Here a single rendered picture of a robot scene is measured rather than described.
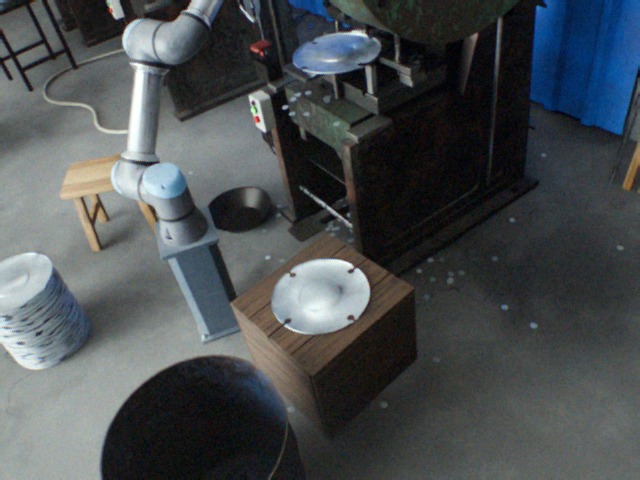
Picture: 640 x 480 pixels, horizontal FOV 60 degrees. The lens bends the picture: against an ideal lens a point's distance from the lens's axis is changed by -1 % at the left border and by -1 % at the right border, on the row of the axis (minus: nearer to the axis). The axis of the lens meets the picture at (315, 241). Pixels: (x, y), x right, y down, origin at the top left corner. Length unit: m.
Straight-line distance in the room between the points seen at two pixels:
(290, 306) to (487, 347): 0.69
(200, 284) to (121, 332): 0.50
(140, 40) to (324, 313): 0.94
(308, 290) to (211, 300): 0.43
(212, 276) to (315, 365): 0.55
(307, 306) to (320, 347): 0.15
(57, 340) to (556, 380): 1.70
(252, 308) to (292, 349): 0.20
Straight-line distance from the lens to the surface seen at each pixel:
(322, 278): 1.68
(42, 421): 2.17
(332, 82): 1.90
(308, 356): 1.51
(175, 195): 1.69
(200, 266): 1.83
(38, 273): 2.18
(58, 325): 2.20
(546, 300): 2.10
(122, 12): 3.70
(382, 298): 1.61
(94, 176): 2.53
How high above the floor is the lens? 1.57
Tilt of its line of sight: 42 degrees down
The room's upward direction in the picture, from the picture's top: 11 degrees counter-clockwise
